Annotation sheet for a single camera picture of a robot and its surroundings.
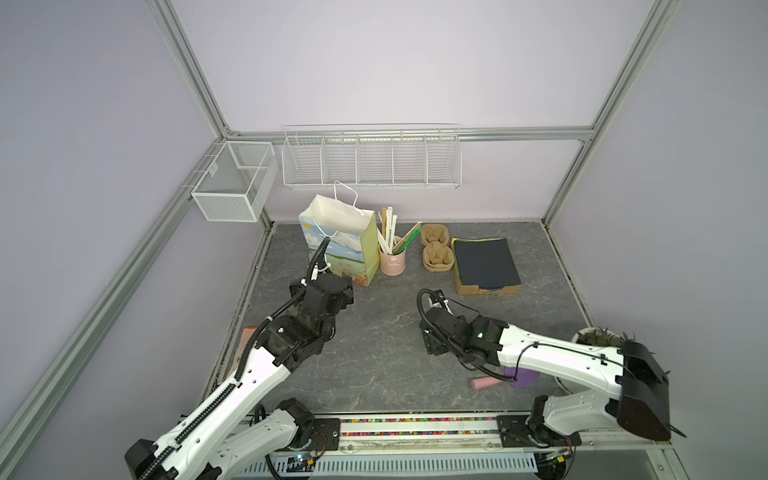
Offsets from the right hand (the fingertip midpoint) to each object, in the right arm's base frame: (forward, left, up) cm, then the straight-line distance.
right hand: (437, 333), depth 80 cm
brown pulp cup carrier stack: (+33, -4, -7) cm, 34 cm away
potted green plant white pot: (-3, -40, +3) cm, 41 cm away
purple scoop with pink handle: (-9, -24, -9) cm, 27 cm away
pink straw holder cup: (+26, +12, -4) cm, 29 cm away
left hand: (+6, +28, +16) cm, 33 cm away
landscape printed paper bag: (+22, +25, +16) cm, 37 cm away
